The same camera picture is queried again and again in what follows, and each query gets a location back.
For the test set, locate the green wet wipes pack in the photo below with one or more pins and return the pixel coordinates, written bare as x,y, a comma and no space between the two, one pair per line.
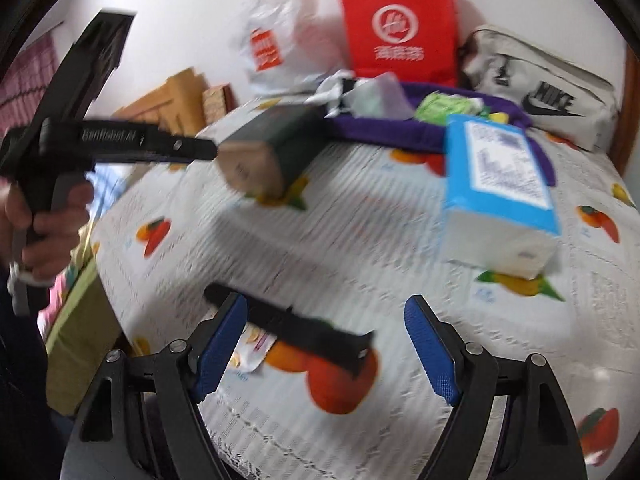
445,107

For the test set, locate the black plastic bar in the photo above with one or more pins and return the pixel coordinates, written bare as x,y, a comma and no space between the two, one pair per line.
310,332

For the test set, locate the blue tissue pack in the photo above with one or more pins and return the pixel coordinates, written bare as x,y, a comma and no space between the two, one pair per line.
500,175

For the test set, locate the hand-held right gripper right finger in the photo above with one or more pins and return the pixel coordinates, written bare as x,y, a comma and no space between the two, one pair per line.
432,355

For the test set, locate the person's left forearm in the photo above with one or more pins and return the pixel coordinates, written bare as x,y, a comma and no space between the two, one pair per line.
25,400

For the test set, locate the dark green box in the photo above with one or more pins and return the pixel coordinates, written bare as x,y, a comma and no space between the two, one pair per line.
280,145

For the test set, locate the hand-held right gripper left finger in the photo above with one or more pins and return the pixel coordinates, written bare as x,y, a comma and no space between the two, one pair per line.
220,345

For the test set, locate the red paper bag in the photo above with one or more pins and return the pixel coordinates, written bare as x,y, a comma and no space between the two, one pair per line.
400,30

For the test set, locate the olive green cushion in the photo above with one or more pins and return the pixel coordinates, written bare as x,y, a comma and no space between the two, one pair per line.
80,340

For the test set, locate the light wooden furniture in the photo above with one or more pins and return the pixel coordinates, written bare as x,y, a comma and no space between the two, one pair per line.
170,97

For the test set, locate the brown wooden frame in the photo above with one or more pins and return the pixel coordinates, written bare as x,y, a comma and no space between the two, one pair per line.
625,125

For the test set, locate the fruit print tablecloth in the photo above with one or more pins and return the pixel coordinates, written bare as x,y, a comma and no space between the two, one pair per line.
350,245

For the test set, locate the white plastic shopping bag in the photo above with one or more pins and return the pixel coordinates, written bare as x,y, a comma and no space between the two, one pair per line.
280,35

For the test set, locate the person's left hand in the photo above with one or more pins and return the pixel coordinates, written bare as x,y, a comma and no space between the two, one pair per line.
55,240

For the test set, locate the purple towel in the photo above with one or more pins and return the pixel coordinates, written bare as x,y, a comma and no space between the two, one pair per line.
390,135

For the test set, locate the pink checked curtain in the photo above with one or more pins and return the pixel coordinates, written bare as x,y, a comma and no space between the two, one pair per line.
27,80

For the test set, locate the white sock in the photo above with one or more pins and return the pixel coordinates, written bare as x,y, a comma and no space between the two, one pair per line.
382,97

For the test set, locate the patterned small box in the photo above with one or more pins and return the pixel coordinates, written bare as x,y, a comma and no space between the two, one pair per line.
217,105

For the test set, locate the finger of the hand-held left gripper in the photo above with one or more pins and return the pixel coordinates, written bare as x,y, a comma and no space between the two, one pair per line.
185,147

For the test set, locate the beige waist bag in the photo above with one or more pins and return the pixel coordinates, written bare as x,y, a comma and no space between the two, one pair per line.
540,90

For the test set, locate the lemon print snack packet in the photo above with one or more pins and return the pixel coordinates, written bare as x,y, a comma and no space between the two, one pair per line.
250,352

